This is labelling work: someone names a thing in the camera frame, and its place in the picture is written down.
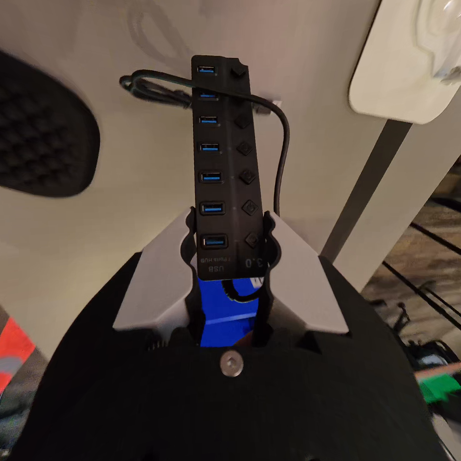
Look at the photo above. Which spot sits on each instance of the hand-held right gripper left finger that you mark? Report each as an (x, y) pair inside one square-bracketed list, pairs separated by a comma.
[(155, 288)]

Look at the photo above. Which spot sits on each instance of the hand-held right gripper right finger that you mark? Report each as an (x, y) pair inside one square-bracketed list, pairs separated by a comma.
[(306, 292)]

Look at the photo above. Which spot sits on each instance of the blue plastic bin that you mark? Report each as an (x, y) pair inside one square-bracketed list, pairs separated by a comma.
[(227, 313)]

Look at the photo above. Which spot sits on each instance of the black metal rack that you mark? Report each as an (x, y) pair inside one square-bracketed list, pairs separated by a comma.
[(425, 281)]

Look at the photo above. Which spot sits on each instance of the orange plastic object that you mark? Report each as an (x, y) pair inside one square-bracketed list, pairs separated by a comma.
[(13, 353)]

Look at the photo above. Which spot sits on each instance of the green plastic bin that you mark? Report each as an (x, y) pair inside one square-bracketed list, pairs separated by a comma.
[(439, 389)]

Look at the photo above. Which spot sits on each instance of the black wrist rest pad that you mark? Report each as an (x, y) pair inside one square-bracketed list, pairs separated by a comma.
[(43, 133)]

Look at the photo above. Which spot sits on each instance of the white stand base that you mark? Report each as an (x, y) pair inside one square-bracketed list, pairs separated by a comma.
[(403, 65)]

